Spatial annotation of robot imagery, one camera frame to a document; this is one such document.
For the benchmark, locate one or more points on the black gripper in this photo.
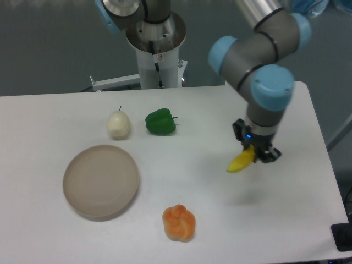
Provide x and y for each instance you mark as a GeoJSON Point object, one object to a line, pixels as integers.
{"type": "Point", "coordinates": [264, 150]}

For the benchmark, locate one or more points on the yellow banana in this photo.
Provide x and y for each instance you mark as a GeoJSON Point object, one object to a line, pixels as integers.
{"type": "Point", "coordinates": [242, 160]}

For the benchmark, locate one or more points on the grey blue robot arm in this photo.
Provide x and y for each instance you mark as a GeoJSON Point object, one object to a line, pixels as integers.
{"type": "Point", "coordinates": [250, 66]}

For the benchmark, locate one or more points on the grey table leg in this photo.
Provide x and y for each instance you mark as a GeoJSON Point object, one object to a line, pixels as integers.
{"type": "Point", "coordinates": [339, 134]}

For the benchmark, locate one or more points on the green bell pepper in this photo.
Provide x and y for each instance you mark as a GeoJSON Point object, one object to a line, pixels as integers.
{"type": "Point", "coordinates": [160, 122]}

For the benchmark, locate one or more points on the orange knotted bread roll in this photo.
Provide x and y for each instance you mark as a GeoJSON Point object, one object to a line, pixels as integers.
{"type": "Point", "coordinates": [179, 223]}

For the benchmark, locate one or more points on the black device at edge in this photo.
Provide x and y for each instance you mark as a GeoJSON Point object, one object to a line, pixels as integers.
{"type": "Point", "coordinates": [342, 236]}

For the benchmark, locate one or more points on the white pear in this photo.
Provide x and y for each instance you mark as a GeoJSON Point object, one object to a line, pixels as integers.
{"type": "Point", "coordinates": [118, 125]}

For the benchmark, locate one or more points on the blue plastic bag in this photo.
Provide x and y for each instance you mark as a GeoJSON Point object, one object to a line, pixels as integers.
{"type": "Point", "coordinates": [309, 8]}

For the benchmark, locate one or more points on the beige round plate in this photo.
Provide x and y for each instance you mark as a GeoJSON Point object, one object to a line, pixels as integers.
{"type": "Point", "coordinates": [101, 182]}

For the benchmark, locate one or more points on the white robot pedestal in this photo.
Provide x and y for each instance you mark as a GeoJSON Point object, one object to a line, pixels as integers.
{"type": "Point", "coordinates": [157, 52]}

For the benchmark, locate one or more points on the white metal bracket left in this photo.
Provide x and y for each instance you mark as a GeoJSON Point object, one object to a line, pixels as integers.
{"type": "Point", "coordinates": [115, 84]}

